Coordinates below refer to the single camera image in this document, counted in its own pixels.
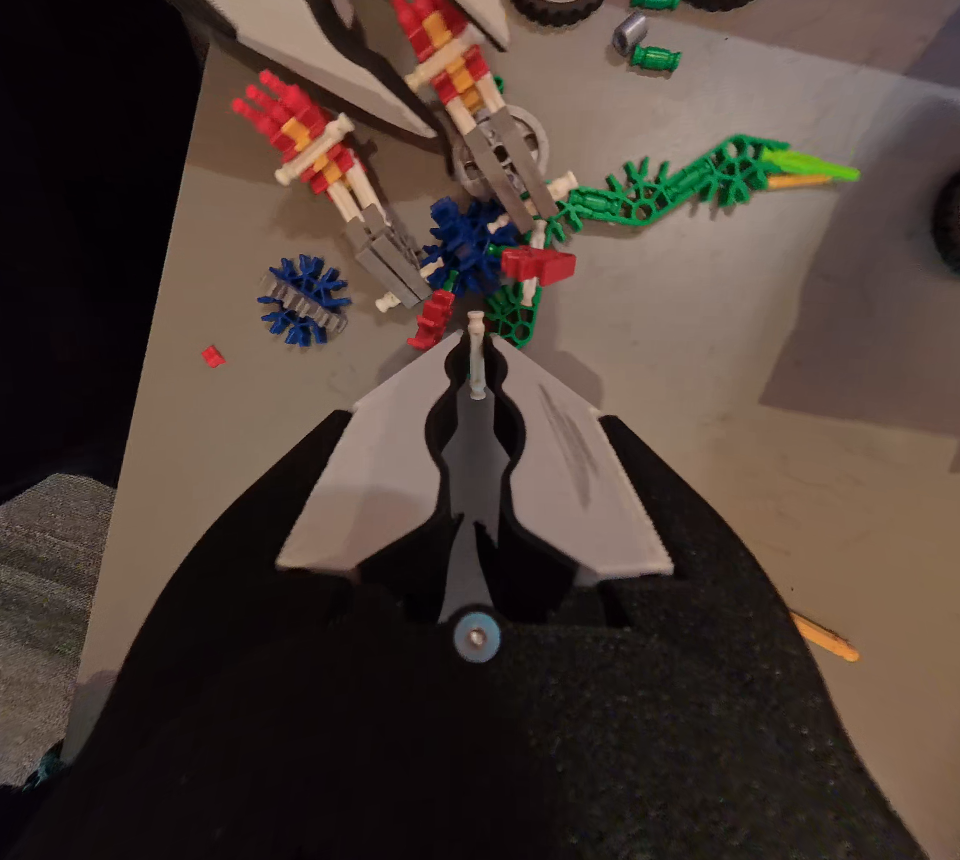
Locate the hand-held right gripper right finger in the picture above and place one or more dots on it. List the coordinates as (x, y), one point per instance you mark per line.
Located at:
(577, 500)

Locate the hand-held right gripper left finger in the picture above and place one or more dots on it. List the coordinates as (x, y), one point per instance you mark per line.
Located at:
(375, 492)

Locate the short white rod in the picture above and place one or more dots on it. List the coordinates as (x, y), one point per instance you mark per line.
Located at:
(477, 357)

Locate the red fan connector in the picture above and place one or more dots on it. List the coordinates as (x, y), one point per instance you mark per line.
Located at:
(435, 316)

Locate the blue red toy model core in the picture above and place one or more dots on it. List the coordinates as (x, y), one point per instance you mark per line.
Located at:
(465, 237)

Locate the grey spacer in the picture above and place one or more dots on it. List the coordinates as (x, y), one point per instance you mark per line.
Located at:
(628, 34)

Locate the silver wheel hub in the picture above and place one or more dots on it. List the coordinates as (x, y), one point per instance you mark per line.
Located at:
(536, 132)

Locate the blue grey snowflake connector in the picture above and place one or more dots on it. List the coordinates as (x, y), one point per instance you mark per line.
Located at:
(304, 301)

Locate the small red clip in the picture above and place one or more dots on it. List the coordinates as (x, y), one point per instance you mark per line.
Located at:
(213, 356)

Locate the person's dark clothing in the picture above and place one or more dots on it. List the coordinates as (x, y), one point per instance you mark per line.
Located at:
(75, 199)

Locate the long yellow rod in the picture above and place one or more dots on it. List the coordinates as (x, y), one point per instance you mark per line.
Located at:
(825, 639)

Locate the short yellow rod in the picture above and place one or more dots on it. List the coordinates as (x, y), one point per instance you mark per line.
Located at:
(802, 181)

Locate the light green rod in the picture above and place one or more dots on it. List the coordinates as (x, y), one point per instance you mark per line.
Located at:
(817, 166)

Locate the grey wheel with black tyre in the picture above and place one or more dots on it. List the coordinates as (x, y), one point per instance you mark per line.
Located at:
(949, 222)

